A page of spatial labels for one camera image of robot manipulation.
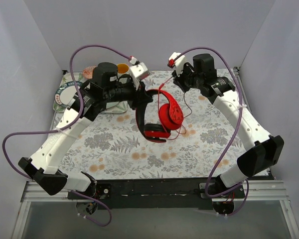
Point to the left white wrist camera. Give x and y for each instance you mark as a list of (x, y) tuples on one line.
[(138, 73)]

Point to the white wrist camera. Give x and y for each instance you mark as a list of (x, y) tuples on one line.
[(138, 73), (177, 62)]

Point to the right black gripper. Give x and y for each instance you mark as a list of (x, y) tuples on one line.
[(179, 79)]

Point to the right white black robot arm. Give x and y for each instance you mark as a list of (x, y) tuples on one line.
[(262, 150)]

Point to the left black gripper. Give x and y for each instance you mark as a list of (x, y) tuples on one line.
[(141, 97)]

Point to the small red patterned bowl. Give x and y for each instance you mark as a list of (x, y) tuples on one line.
[(88, 72)]

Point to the white plate green rim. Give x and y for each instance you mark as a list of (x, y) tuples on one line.
[(65, 93)]

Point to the black metal base rail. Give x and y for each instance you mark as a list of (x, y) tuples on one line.
[(182, 193)]

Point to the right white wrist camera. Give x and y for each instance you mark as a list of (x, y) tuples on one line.
[(177, 62)]

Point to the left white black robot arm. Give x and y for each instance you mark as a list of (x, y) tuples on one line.
[(43, 165)]

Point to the floral mug yellow inside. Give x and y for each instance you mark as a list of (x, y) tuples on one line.
[(123, 69)]

